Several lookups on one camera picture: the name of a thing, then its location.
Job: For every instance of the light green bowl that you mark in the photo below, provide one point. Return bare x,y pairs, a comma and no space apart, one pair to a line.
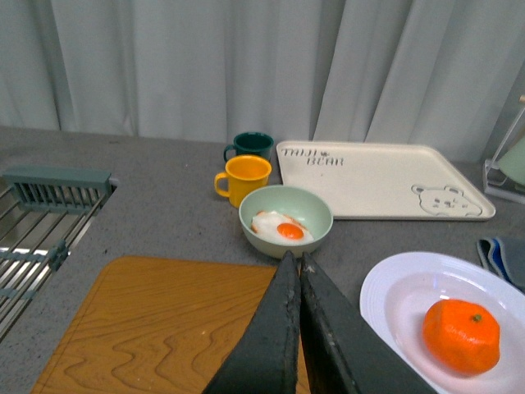
303,206

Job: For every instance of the cream bear print tray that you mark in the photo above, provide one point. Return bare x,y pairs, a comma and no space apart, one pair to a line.
362,181

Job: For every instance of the clear acrylic cup rack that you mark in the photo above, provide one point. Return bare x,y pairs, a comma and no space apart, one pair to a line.
503,174

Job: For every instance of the metal sink drying rack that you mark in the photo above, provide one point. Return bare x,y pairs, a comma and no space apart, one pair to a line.
44,213

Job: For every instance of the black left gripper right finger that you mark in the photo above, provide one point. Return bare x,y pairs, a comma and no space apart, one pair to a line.
342,352

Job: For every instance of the grey blue folded cloth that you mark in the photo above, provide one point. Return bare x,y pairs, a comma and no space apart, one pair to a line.
503,256

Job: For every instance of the yellow mug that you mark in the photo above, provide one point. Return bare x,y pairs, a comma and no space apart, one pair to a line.
243,174

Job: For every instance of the toy fried egg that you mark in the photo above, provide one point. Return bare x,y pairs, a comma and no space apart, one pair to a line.
279,228

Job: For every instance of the white ridged deep plate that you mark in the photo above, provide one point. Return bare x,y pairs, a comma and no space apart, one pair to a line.
398,292

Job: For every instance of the orange mandarin fruit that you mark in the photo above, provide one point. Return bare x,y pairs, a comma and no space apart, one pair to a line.
463,336

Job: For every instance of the wooden grain serving tray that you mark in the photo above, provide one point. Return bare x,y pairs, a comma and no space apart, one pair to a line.
151,325

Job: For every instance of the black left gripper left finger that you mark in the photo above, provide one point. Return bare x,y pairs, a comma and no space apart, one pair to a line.
265,360

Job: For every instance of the dark green mug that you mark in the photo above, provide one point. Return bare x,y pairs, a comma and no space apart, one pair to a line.
250,143

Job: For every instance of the light green tumbler cup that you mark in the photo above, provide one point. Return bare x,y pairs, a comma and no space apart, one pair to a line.
512,164

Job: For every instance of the grey curtain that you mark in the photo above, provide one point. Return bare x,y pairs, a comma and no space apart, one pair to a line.
439,73

